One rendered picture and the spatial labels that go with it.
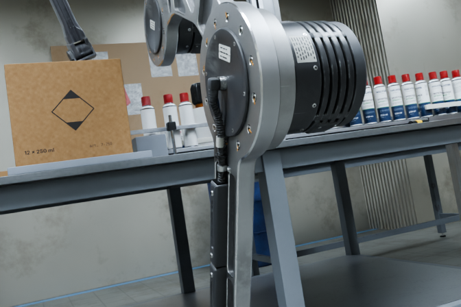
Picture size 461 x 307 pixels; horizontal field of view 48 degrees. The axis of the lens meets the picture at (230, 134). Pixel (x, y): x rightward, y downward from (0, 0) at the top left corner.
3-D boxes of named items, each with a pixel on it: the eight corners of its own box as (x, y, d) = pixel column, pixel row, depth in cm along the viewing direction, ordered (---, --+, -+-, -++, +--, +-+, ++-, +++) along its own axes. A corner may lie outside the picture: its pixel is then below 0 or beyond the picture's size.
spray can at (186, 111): (196, 147, 195) (188, 94, 197) (200, 146, 190) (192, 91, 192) (182, 149, 193) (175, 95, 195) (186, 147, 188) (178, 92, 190)
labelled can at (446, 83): (457, 114, 238) (449, 70, 240) (457, 113, 233) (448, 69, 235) (446, 116, 240) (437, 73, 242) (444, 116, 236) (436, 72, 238)
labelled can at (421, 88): (435, 116, 230) (427, 71, 232) (427, 117, 228) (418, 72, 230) (427, 118, 235) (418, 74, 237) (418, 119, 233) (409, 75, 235)
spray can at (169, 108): (180, 149, 193) (172, 95, 195) (184, 148, 188) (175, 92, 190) (167, 151, 191) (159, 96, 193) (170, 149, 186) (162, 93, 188)
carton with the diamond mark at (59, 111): (119, 162, 165) (107, 78, 167) (134, 153, 143) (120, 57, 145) (16, 175, 153) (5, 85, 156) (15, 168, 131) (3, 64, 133)
